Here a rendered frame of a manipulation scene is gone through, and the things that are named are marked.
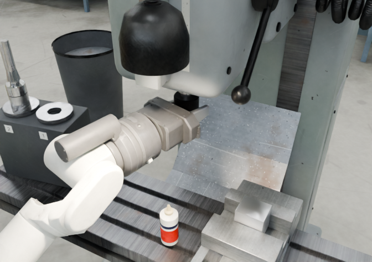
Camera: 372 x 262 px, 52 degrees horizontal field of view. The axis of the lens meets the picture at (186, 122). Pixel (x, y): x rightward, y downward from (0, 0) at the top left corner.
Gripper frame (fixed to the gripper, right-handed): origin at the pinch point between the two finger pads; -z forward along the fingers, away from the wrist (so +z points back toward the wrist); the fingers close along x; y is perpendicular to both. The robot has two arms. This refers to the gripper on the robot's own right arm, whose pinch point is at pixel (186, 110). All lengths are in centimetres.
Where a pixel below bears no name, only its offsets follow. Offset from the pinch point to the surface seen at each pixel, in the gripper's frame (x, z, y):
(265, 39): -7.8, -12.7, -12.5
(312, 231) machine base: -5, -84, 102
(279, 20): -8.1, -16.2, -15.2
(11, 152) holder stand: 46, 17, 24
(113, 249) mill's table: 9.6, 14.3, 35.1
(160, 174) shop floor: 93, -80, 122
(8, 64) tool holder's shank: 46.0, 12.2, 0.7
